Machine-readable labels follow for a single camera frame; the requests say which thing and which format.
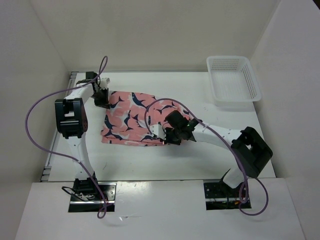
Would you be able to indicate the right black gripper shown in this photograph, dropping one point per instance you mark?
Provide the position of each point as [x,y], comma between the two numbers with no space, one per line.
[168,140]

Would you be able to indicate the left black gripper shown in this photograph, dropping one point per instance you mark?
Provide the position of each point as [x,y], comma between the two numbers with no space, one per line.
[104,103]

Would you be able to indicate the pink shark print shorts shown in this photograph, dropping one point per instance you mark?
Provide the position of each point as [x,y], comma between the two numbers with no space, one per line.
[129,112]

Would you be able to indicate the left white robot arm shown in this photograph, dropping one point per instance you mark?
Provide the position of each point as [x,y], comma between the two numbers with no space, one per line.
[72,123]

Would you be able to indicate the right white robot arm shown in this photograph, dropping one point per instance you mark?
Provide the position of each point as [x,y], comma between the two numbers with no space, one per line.
[250,151]

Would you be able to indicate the white plastic basket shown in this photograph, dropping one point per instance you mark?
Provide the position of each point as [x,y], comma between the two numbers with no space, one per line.
[233,81]

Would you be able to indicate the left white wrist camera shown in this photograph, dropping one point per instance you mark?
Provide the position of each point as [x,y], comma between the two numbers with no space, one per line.
[103,83]

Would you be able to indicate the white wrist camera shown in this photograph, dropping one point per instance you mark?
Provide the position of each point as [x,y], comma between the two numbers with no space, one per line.
[103,83]
[158,132]

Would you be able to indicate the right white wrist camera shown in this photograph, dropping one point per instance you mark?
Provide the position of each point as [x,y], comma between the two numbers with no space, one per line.
[158,132]

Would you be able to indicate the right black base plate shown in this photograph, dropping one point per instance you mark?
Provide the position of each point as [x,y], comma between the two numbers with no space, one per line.
[219,196]

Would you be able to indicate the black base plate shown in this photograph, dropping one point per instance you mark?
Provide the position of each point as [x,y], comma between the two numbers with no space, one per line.
[92,202]
[219,196]

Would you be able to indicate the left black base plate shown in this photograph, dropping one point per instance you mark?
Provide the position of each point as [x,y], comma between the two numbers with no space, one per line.
[92,202]

